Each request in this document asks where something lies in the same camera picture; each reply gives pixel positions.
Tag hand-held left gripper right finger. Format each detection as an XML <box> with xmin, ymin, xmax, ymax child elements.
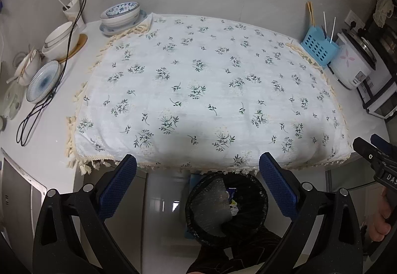
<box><xmin>258</xmin><ymin>152</ymin><xmax>363</xmax><ymax>274</ymax></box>

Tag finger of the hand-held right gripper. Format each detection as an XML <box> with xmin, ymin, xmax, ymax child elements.
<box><xmin>370</xmin><ymin>134</ymin><xmax>397</xmax><ymax>163</ymax></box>
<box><xmin>353</xmin><ymin>137</ymin><xmax>388</xmax><ymax>175</ymax></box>

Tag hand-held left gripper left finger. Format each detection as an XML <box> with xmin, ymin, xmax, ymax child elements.
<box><xmin>33</xmin><ymin>154</ymin><xmax>146</xmax><ymax>274</ymax></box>

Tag black trash bin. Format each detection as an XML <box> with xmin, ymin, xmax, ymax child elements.
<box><xmin>185</xmin><ymin>171</ymin><xmax>269</xmax><ymax>248</ymax></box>

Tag clear bubble wrap bag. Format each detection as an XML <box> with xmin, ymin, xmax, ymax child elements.
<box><xmin>189</xmin><ymin>176</ymin><xmax>233</xmax><ymax>231</ymax></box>

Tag person's right hand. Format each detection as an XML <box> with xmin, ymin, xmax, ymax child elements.
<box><xmin>368</xmin><ymin>189</ymin><xmax>397</xmax><ymax>243</ymax></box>

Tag grey cabinet panel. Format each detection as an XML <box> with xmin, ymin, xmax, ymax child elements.
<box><xmin>326</xmin><ymin>167</ymin><xmax>385</xmax><ymax>192</ymax></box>

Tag white black countertop oven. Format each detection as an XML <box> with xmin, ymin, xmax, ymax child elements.
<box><xmin>357</xmin><ymin>76</ymin><xmax>397</xmax><ymax>120</ymax></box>

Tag white rice cooker pink flower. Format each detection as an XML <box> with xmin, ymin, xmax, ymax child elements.
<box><xmin>328</xmin><ymin>29</ymin><xmax>392</xmax><ymax>90</ymax></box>

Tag black metal shelf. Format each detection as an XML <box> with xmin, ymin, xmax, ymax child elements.
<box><xmin>361</xmin><ymin>0</ymin><xmax>397</xmax><ymax>85</ymax></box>

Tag grey metal appliance door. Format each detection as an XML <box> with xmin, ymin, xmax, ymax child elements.
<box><xmin>0</xmin><ymin>148</ymin><xmax>47</xmax><ymax>240</ymax></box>

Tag blue perforated utensil holder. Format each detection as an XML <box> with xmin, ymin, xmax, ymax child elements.
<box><xmin>300</xmin><ymin>26</ymin><xmax>339</xmax><ymax>69</ymax></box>

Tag blue striped plate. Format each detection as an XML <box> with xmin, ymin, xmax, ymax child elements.
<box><xmin>26</xmin><ymin>60</ymin><xmax>61</xmax><ymax>103</ymax></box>

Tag pale patterned dish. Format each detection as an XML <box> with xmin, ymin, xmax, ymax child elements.
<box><xmin>0</xmin><ymin>82</ymin><xmax>27</xmax><ymax>121</ymax></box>

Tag hanging grey cloth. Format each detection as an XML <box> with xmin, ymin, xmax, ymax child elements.
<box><xmin>374</xmin><ymin>0</ymin><xmax>394</xmax><ymax>27</ymax></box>

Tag round wooden trivet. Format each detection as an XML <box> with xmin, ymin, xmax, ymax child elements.
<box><xmin>57</xmin><ymin>34</ymin><xmax>89</xmax><ymax>64</ymax></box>

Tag white floral tablecloth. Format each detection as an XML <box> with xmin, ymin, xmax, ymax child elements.
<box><xmin>65</xmin><ymin>14</ymin><xmax>352</xmax><ymax>176</ymax></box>

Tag plain white bowl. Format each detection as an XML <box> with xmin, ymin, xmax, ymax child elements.
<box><xmin>42</xmin><ymin>32</ymin><xmax>81</xmax><ymax>61</ymax></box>
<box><xmin>44</xmin><ymin>21</ymin><xmax>78</xmax><ymax>48</ymax></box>

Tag white pot with chopsticks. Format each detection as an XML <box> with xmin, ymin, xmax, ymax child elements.
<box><xmin>8</xmin><ymin>49</ymin><xmax>42</xmax><ymax>87</ymax></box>

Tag blue patterned bowls on plate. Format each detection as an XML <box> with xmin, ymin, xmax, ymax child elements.
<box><xmin>99</xmin><ymin>10</ymin><xmax>149</xmax><ymax>36</ymax></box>

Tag blue patterned white bowl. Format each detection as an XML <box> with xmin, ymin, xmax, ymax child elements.
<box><xmin>100</xmin><ymin>9</ymin><xmax>141</xmax><ymax>27</ymax></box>
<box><xmin>105</xmin><ymin>2</ymin><xmax>140</xmax><ymax>19</ymax></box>

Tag white cup with sticks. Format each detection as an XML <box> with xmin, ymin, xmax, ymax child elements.
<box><xmin>57</xmin><ymin>0</ymin><xmax>86</xmax><ymax>28</ymax></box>

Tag white wall socket with plug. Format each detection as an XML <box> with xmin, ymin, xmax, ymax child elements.
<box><xmin>344</xmin><ymin>10</ymin><xmax>366</xmax><ymax>30</ymax></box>

